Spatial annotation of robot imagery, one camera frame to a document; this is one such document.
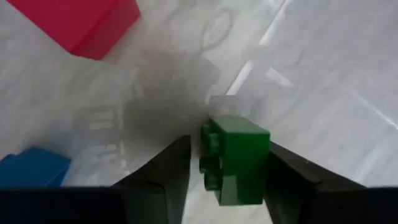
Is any small blue stud brick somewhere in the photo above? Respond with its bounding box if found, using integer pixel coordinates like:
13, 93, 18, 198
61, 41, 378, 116
0, 146, 72, 189

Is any pink plastic bin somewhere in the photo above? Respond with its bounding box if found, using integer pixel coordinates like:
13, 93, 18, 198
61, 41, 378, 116
6, 0, 141, 61

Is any small green stud brick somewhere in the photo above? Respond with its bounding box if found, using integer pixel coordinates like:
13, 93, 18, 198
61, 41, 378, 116
198, 115, 271, 207

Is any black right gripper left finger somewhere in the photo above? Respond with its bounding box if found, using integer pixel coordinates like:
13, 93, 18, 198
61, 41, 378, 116
111, 134, 192, 224

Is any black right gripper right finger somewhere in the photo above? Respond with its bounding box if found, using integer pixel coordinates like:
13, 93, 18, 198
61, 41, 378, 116
263, 141, 369, 224

